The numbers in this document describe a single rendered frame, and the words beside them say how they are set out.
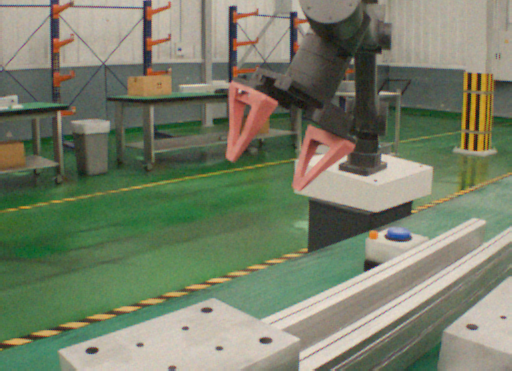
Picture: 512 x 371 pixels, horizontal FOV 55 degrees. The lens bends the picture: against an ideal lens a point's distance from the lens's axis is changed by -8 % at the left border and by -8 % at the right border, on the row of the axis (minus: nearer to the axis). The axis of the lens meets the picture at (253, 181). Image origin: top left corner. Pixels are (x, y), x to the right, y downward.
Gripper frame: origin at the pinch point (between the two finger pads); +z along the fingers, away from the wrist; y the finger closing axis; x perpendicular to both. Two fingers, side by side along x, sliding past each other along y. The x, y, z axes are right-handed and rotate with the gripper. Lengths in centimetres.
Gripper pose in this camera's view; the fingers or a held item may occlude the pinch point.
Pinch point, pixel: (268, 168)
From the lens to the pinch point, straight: 57.1
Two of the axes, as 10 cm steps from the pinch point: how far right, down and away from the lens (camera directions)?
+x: -5.0, -3.3, 8.0
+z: -4.4, 8.9, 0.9
